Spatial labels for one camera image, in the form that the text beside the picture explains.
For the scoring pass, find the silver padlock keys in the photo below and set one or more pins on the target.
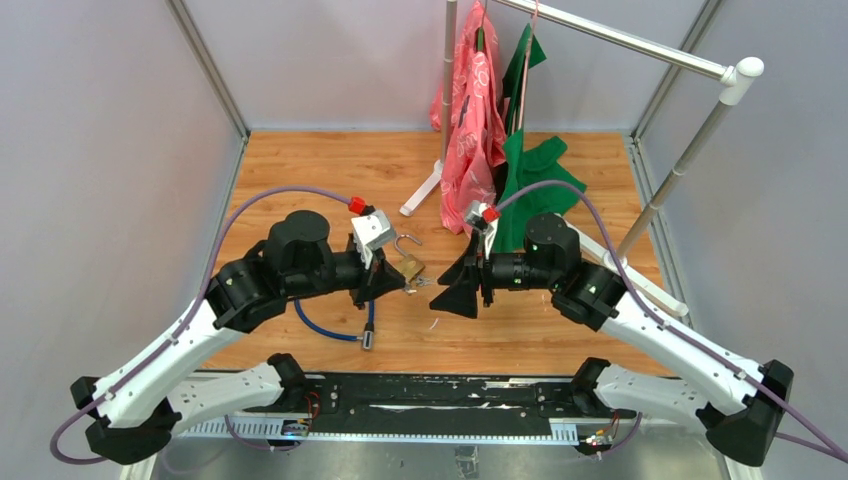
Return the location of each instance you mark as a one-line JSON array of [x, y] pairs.
[[423, 281]]

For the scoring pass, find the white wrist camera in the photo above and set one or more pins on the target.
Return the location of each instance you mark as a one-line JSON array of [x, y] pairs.
[[371, 232], [483, 218]]

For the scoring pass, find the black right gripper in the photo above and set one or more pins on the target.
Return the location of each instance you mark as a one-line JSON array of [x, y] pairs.
[[461, 297]]

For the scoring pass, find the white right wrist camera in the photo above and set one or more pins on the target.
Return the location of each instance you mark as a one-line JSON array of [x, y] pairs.
[[483, 218]]

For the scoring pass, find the metal clothes rack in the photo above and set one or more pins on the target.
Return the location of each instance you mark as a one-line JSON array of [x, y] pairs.
[[737, 80]]

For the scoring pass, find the pink clothes hanger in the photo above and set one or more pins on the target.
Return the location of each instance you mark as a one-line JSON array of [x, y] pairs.
[[519, 116]]

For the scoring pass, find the pink patterned garment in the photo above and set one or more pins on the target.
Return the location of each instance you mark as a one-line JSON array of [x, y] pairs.
[[475, 146]]

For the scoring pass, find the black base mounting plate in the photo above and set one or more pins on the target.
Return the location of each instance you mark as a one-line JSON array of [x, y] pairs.
[[448, 407]]

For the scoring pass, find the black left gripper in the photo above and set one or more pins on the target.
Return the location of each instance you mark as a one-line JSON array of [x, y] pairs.
[[379, 280]]

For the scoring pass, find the brass padlock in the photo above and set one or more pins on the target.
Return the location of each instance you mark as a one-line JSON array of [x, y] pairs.
[[410, 266]]

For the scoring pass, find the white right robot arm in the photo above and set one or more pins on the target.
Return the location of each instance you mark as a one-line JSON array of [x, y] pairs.
[[730, 399]]

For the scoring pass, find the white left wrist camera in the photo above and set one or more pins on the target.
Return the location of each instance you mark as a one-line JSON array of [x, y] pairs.
[[371, 232]]

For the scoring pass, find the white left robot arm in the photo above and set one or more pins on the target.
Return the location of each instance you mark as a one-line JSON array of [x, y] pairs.
[[138, 409]]

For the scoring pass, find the green garment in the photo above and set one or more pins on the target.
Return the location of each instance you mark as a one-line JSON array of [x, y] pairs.
[[526, 167]]

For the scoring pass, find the aluminium frame rail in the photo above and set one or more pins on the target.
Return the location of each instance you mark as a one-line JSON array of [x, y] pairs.
[[194, 38]]

